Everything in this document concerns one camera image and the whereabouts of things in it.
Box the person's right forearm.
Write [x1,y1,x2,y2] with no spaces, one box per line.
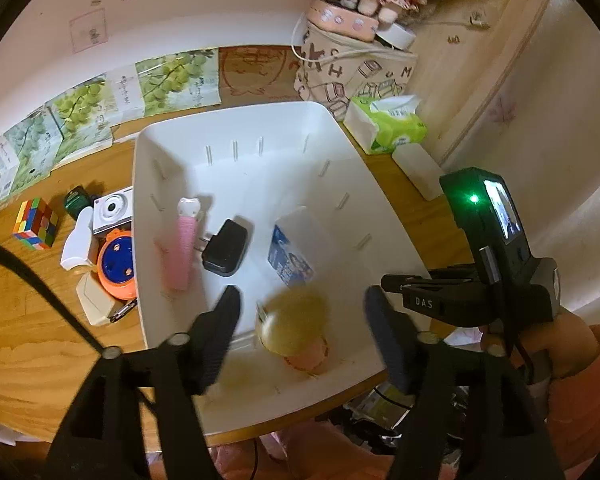
[545,325,600,480]

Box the orange round toy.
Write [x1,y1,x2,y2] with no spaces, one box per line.
[96,227,138,301]

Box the dark green small device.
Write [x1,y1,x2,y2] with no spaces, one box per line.
[62,186,93,220]

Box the person's right hand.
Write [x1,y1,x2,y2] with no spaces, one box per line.
[521,310,600,381]

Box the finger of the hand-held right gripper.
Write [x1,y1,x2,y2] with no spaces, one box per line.
[380,273,482,329]
[428,263,477,281]

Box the silver metal clip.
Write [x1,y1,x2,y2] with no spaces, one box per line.
[109,299,138,323]

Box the pale square wall sticker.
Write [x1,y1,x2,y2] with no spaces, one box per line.
[70,7,108,53]

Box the clear box with blue label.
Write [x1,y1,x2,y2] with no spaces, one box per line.
[267,206,326,288]

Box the green tissue pack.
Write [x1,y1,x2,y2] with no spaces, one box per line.
[343,94,428,156]

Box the brown cardboard with red drawing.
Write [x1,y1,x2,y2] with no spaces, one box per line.
[219,45,306,110]

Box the white plastic bin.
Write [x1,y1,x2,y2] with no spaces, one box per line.
[131,101,448,447]

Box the pink tooth-topped stick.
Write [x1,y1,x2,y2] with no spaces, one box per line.
[161,197,203,291]

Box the colourful puzzle cube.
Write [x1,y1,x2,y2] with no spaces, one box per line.
[12,196,61,251]

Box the white curved plastic object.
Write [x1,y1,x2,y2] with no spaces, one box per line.
[60,206,98,272]

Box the white compact camera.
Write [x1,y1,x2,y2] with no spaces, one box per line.
[91,186,135,237]

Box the dark plastic packaging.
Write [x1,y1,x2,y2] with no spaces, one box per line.
[342,385,468,453]

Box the light wooden panel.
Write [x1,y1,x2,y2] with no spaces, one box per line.
[415,0,556,171]

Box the pink floral pouch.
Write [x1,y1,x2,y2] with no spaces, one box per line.
[307,0,381,41]

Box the printed canvas tote bag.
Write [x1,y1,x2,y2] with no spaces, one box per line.
[294,20,418,121]

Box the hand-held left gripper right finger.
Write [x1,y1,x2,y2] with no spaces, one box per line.
[362,285,566,480]

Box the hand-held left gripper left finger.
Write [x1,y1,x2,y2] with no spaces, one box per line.
[42,285,243,480]

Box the beige small box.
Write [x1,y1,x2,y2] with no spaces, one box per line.
[76,271,118,328]

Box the black power adapter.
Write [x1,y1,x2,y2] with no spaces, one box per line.
[200,218,251,277]

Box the white oblong case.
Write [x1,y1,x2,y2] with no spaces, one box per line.
[391,144,446,202]

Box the person's pink clothing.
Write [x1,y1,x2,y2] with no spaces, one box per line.
[210,420,396,480]

